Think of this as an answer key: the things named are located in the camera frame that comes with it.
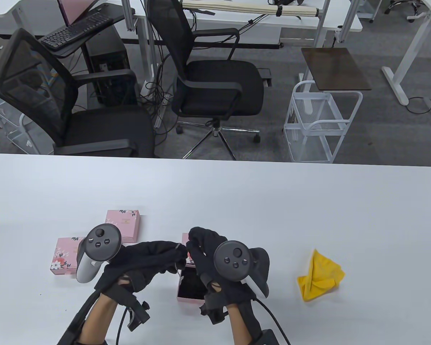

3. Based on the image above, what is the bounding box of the person's right hand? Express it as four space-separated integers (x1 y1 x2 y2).
186 226 255 306

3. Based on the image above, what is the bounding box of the person's left hand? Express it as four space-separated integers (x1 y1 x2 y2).
93 240 187 307

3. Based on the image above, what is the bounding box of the grey handheld controller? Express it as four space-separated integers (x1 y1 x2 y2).
75 224 122 284
213 240 270 299

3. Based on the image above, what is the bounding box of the pink box tray black lining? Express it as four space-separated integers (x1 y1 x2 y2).
177 268 207 302

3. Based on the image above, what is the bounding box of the yellow cloth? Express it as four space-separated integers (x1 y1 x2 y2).
296 249 346 302

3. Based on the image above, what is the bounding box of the person's right forearm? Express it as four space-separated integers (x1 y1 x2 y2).
228 304 254 345

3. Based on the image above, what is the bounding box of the black forearm sensor box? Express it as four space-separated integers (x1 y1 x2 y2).
250 329 284 345

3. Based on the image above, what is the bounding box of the person's left forearm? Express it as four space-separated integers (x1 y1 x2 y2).
80 295 117 342

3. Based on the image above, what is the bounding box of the pink floral jewelry box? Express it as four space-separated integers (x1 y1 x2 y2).
50 237 85 275
105 210 141 241

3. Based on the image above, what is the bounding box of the black mesh office chair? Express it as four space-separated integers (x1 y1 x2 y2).
0 28 160 158

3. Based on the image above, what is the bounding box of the black office chair chrome base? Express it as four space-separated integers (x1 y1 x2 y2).
146 0 272 160

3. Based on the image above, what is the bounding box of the black computer tower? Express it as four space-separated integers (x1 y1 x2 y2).
85 27 138 106

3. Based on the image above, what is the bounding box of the dark wooden board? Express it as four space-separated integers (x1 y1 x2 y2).
301 47 372 91

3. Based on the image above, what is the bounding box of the black keyboard tray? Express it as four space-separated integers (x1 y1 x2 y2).
40 7 135 58

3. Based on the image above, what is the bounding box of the black keyboard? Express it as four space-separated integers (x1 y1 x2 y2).
40 13 115 50

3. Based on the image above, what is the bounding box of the white desk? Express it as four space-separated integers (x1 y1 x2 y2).
382 0 431 132
0 0 126 36
122 0 363 78

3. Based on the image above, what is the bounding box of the distant chair base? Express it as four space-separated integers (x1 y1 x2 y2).
385 0 430 21

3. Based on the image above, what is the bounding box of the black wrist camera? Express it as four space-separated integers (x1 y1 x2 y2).
124 273 151 332
199 284 228 326

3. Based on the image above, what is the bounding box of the black glove cable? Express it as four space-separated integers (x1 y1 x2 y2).
115 305 130 345
253 298 291 345

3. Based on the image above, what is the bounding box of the tangle of black cables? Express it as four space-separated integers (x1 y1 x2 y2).
138 61 175 137

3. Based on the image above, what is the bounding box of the white wire cart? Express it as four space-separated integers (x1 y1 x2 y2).
283 81 363 164
0 86 54 155

